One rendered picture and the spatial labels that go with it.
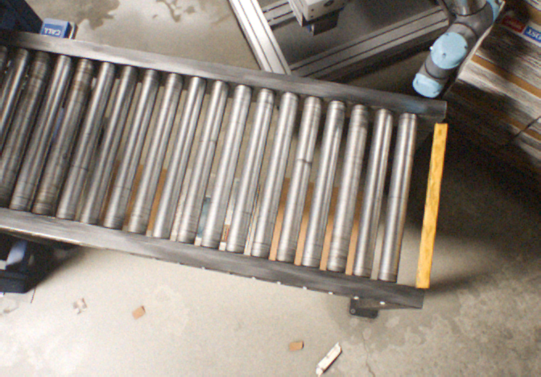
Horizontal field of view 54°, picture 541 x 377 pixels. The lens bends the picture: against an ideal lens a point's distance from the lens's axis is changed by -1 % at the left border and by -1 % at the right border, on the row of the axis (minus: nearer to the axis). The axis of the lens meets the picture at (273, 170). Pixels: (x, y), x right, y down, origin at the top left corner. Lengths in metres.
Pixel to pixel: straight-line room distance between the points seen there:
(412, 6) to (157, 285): 1.53
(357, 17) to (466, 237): 0.99
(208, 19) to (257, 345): 1.42
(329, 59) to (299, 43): 0.14
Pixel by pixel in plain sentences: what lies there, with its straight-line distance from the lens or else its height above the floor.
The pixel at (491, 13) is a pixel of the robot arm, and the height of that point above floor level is 0.98.
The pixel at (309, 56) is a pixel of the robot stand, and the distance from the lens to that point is 2.16.
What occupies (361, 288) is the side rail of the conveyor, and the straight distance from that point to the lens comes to 1.35.
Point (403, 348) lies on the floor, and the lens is 2.19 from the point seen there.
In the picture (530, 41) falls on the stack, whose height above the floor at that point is 0.83.
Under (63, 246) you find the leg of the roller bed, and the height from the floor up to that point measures 0.05.
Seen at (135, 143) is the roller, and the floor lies 0.80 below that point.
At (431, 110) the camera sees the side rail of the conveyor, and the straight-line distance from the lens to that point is 1.49.
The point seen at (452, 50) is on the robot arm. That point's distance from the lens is 1.33.
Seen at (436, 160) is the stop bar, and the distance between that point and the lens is 1.42.
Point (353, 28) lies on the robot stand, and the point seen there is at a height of 0.21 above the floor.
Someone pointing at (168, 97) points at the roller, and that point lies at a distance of 1.48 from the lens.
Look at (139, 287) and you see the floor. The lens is 2.21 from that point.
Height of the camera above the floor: 2.14
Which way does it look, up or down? 75 degrees down
